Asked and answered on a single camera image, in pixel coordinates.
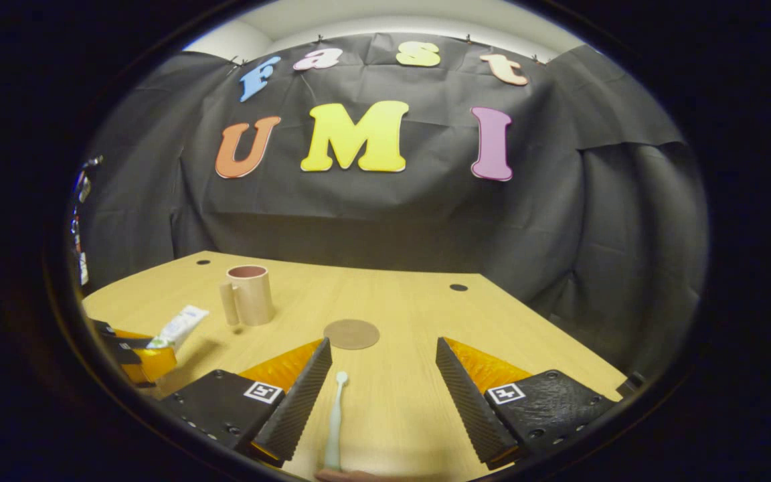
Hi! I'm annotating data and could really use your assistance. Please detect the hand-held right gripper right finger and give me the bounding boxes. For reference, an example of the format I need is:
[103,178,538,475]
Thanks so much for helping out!
[435,338,618,470]

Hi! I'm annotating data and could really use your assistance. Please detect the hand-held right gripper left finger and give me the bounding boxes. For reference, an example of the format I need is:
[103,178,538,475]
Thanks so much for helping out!
[157,338,333,469]

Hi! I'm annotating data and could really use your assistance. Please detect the white toothbrush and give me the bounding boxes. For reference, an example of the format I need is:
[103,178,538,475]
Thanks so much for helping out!
[323,372,349,472]

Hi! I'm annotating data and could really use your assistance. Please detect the white toothpaste tube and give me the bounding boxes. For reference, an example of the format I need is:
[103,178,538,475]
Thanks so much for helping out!
[147,305,211,351]

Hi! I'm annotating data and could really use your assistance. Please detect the brown round coaster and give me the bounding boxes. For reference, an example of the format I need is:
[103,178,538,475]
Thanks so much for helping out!
[323,319,381,351]

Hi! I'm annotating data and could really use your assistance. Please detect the beige cup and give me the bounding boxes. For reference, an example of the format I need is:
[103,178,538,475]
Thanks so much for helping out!
[220,265,276,328]

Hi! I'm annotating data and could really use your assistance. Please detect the wooden desktop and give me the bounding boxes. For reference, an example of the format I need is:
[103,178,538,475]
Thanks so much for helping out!
[82,251,627,482]

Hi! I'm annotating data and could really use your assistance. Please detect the black backdrop cloth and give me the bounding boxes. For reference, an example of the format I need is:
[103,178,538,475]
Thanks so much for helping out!
[78,32,709,379]

